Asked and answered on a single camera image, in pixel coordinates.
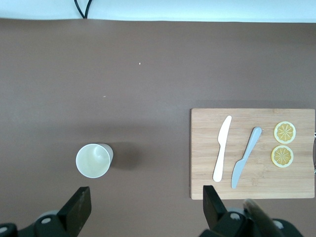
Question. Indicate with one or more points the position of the grey plastic knife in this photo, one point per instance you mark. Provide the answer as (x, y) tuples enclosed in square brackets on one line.
[(240, 165)]

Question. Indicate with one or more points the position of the white plastic cup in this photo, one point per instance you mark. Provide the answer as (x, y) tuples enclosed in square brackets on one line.
[(92, 160)]

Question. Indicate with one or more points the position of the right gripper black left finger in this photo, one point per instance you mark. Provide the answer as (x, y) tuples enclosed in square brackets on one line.
[(76, 207)]

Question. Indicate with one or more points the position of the wooden cutting board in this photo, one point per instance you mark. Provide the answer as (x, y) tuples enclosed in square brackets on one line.
[(259, 177)]

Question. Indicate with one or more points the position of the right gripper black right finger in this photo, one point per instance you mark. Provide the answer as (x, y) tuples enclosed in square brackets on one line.
[(213, 209)]

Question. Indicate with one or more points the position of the white plastic knife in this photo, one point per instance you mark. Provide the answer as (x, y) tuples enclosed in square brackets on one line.
[(221, 153)]

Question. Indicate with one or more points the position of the yellow lemon slice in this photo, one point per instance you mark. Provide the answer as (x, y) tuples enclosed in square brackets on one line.
[(285, 132), (282, 156)]

